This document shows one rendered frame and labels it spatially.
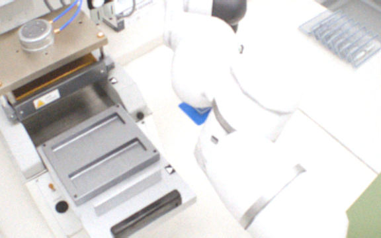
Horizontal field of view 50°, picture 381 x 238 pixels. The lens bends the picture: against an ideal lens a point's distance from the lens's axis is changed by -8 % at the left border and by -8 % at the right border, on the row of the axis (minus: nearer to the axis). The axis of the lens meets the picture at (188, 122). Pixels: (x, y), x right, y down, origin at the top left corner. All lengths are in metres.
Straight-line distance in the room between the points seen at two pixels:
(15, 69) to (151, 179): 0.37
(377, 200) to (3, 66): 0.83
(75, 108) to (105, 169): 0.24
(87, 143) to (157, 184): 0.18
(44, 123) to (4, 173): 0.24
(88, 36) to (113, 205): 0.38
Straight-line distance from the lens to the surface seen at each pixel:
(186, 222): 1.08
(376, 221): 0.91
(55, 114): 1.08
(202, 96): 0.66
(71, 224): 1.08
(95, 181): 0.87
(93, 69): 0.99
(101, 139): 0.92
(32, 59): 0.97
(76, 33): 1.00
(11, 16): 1.14
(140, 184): 0.85
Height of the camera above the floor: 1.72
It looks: 51 degrees down
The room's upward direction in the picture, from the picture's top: straight up
